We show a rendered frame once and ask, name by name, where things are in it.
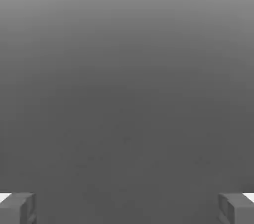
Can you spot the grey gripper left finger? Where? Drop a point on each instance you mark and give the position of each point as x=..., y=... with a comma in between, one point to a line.
x=13, y=210

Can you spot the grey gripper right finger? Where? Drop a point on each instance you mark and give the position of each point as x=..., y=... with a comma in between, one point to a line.
x=240, y=211

